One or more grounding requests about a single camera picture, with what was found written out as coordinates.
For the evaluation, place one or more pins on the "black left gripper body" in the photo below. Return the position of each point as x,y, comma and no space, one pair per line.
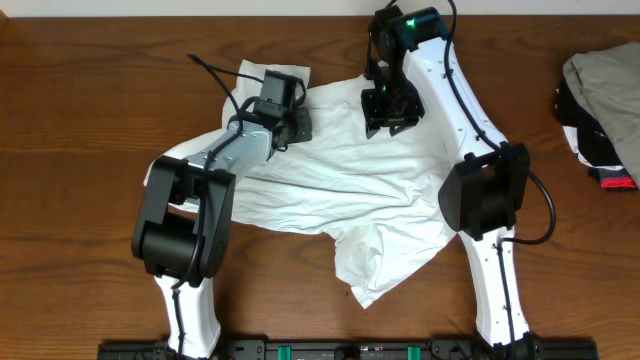
301,125

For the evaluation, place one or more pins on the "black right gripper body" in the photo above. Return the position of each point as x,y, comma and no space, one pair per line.
397,104

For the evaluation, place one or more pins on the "white t-shirt black print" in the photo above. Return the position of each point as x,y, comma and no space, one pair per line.
376,197

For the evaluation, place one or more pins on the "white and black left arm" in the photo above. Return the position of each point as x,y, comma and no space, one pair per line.
183,227

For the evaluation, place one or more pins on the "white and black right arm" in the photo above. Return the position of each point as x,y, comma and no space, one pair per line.
416,75

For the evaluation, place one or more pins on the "black red folded garment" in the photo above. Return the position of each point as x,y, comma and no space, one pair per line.
588,141

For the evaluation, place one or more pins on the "grey folded garment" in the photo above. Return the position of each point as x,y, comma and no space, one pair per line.
606,83

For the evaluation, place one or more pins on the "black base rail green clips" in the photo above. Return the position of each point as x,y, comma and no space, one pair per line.
452,348

